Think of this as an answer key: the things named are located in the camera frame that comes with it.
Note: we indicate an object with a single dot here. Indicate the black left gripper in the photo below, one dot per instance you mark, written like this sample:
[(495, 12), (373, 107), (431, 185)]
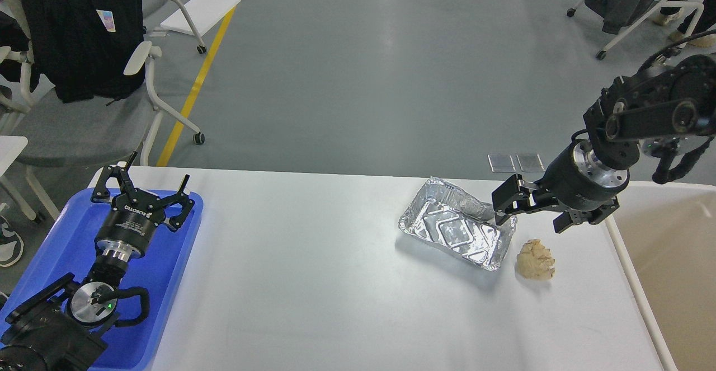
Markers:
[(127, 223)]

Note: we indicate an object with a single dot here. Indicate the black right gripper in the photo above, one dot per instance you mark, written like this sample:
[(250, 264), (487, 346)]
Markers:
[(582, 187)]

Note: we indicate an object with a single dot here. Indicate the aluminium foil tray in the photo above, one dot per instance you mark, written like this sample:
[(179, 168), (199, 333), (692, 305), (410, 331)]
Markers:
[(451, 220)]

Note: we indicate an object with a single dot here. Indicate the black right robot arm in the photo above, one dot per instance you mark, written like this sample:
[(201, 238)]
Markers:
[(672, 107)]

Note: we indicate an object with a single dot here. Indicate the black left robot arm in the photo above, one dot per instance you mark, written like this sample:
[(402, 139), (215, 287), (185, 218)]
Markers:
[(98, 292)]

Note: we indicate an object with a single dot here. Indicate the right floor socket plate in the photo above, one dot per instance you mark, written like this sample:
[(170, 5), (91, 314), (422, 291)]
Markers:
[(530, 162)]

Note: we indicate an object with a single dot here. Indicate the floor socket plate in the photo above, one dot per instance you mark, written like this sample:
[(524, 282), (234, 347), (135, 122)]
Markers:
[(530, 162), (501, 163)]

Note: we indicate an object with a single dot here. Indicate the crumpled beige paper ball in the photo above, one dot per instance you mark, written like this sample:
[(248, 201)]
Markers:
[(535, 261)]

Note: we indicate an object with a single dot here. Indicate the left floor socket plate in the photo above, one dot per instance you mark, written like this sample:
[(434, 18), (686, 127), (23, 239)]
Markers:
[(501, 163)]

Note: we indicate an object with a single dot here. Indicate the grey office chair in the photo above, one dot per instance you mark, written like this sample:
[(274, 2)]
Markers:
[(91, 132)]

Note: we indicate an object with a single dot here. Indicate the beige plastic bin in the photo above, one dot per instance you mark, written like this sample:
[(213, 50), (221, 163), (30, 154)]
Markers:
[(665, 239)]

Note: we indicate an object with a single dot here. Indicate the black and white sneaker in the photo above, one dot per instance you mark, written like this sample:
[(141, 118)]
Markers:
[(12, 245)]

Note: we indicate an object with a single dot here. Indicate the black jacket on chair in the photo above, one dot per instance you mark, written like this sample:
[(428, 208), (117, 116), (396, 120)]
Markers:
[(83, 46)]

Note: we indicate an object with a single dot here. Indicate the person's beige shoe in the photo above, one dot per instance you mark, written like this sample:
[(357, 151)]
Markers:
[(700, 40)]

